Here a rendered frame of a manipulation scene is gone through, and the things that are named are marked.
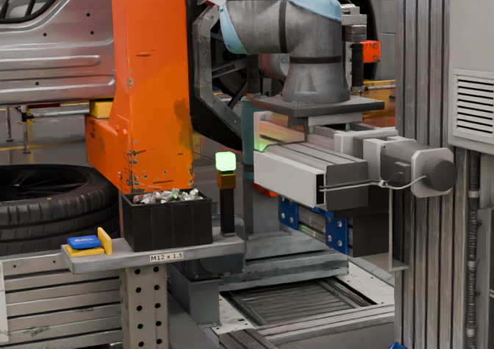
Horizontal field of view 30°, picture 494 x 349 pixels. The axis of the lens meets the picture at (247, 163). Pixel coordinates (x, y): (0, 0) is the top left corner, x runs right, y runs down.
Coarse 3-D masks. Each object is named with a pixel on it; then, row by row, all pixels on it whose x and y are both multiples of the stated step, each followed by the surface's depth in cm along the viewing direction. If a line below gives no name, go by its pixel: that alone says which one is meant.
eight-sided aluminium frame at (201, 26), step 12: (204, 12) 287; (216, 12) 283; (192, 24) 287; (204, 24) 282; (204, 36) 283; (204, 48) 284; (348, 48) 301; (204, 60) 285; (348, 60) 302; (204, 72) 285; (348, 72) 302; (204, 84) 286; (348, 84) 303; (204, 96) 286; (216, 96) 288; (216, 108) 289; (228, 108) 290; (228, 120) 291; (240, 120) 292; (240, 132) 293
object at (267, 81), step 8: (240, 56) 304; (224, 64) 298; (232, 64) 299; (240, 64) 300; (224, 72) 299; (264, 80) 304; (280, 80) 307; (240, 88) 302; (264, 88) 304; (240, 96) 302; (232, 104) 301
